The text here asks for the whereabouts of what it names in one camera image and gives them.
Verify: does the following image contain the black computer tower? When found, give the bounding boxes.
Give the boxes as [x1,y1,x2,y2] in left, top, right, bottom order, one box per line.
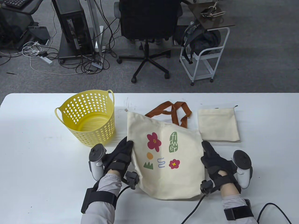
[51,0,94,57]

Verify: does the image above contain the tangle of black cables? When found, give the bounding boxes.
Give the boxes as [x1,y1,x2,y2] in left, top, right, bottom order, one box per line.
[58,0,117,75]

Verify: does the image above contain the grey metal stand pole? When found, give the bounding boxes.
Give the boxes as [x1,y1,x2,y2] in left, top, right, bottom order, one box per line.
[87,0,104,68]

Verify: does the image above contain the black backpack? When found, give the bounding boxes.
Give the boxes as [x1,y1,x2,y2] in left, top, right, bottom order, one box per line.
[174,22,221,64]

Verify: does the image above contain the yellow perforated plastic basket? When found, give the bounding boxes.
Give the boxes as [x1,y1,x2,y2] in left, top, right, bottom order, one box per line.
[54,89,115,148]

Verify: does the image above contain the small black sensor module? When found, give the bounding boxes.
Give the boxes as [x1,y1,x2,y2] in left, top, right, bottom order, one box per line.
[125,171,139,190]
[200,180,214,194]

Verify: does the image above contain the dark brown cart board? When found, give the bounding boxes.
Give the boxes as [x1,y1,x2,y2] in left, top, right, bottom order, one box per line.
[188,3,235,30]

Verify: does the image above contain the person's right hand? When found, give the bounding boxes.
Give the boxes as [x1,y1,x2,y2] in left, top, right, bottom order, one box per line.
[201,140,242,194]

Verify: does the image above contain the person's left hand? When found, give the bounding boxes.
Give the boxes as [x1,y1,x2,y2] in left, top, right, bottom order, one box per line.
[103,137,134,185]

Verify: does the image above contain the white and black controller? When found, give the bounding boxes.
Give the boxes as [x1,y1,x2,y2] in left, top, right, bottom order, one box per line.
[231,150,253,189]
[88,144,107,182]

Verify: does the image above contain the bundle of white cables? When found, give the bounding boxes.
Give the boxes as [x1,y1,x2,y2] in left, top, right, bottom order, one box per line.
[22,42,43,56]

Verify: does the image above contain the beige strap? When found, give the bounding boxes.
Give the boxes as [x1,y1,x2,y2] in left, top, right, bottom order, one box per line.
[204,0,226,18]

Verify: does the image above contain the black office chair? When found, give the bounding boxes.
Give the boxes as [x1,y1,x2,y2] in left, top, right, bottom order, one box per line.
[114,0,183,84]

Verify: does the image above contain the thick black knotted cable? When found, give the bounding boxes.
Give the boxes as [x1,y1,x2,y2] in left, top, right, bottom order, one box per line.
[257,203,292,224]

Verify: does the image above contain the person's left forearm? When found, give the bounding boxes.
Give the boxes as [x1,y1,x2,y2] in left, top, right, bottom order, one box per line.
[81,170,123,224]

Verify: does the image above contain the black desk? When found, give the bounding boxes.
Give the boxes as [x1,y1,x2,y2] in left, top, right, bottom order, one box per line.
[0,0,43,15]

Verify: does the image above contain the cream canvas bag red flowers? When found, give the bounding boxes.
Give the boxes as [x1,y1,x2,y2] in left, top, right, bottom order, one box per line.
[127,101,203,200]

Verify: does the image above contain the cream canvas bag purple flowers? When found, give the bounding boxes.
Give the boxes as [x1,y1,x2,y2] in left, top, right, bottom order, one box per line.
[197,105,241,143]

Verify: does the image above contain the black keyboard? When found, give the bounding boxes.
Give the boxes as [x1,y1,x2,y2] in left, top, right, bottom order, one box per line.
[4,0,29,8]

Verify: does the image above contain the black floor stand base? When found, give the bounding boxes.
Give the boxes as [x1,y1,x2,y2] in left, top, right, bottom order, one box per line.
[28,26,50,45]

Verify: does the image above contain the white rolling cart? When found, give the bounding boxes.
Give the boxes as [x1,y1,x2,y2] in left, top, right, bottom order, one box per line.
[179,27,230,86]

